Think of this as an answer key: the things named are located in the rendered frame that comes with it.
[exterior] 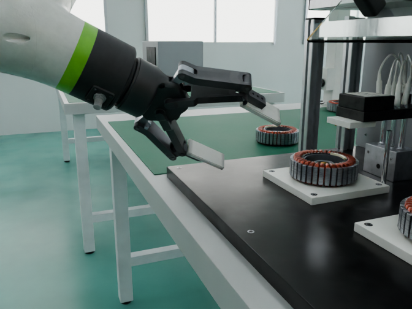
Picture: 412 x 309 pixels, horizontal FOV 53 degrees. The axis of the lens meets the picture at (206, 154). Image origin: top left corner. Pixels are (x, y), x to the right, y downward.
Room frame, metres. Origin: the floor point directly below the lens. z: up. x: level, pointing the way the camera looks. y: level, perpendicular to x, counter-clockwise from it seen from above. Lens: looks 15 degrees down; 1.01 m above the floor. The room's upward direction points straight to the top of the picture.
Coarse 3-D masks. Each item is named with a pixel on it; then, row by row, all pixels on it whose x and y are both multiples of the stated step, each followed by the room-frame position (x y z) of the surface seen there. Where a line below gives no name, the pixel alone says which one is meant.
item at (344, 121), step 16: (352, 96) 0.69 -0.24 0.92; (368, 96) 0.67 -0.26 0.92; (384, 96) 0.68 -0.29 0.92; (336, 112) 0.72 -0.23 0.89; (352, 112) 0.69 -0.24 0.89; (368, 112) 0.66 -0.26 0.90; (384, 112) 0.68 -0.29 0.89; (400, 112) 0.69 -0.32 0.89; (352, 128) 0.66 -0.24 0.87; (384, 128) 0.75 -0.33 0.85; (400, 128) 0.71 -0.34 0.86; (400, 144) 0.71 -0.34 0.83
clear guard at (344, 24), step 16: (352, 0) 0.47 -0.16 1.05; (400, 0) 0.40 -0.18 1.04; (336, 16) 0.47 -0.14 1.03; (352, 16) 0.44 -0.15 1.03; (384, 16) 0.40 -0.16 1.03; (400, 16) 0.38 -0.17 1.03; (320, 32) 0.46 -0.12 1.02; (336, 32) 0.44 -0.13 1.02; (352, 32) 0.42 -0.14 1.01; (368, 32) 0.39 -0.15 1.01; (384, 32) 0.38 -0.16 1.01; (400, 32) 0.36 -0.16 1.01
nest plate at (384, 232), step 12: (396, 216) 0.51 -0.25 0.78; (360, 228) 0.48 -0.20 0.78; (372, 228) 0.48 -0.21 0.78; (384, 228) 0.48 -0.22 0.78; (396, 228) 0.48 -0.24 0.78; (372, 240) 0.46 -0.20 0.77; (384, 240) 0.45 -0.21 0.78; (396, 240) 0.44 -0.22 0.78; (408, 240) 0.44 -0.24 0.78; (396, 252) 0.43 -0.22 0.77; (408, 252) 0.41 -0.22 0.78
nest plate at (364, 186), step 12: (288, 168) 0.73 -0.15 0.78; (276, 180) 0.67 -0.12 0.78; (288, 180) 0.66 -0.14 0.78; (360, 180) 0.66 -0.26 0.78; (372, 180) 0.66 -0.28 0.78; (300, 192) 0.61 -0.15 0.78; (312, 192) 0.60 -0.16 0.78; (324, 192) 0.60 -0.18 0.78; (336, 192) 0.60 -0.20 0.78; (348, 192) 0.61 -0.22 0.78; (360, 192) 0.61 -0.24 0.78; (372, 192) 0.62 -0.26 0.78; (384, 192) 0.63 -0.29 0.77; (312, 204) 0.58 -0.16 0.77
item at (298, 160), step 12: (300, 156) 0.68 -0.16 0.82; (312, 156) 0.70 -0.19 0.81; (324, 156) 0.71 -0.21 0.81; (336, 156) 0.69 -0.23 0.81; (348, 156) 0.68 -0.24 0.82; (300, 168) 0.64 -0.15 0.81; (312, 168) 0.63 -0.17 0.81; (324, 168) 0.63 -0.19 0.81; (336, 168) 0.63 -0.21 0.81; (348, 168) 0.63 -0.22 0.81; (300, 180) 0.65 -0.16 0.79; (312, 180) 0.63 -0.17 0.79; (324, 180) 0.63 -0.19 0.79; (336, 180) 0.63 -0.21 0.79; (348, 180) 0.63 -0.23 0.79
